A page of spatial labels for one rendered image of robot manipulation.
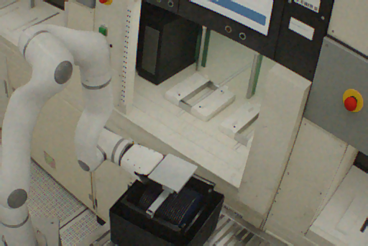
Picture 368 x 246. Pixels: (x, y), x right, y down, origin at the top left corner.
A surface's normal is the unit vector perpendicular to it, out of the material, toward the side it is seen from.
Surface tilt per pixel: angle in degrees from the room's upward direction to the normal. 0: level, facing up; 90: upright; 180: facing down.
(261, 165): 90
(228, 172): 0
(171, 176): 0
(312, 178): 90
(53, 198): 0
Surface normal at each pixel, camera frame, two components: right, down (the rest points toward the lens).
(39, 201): 0.11, -0.76
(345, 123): -0.62, 0.45
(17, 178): 0.77, 0.07
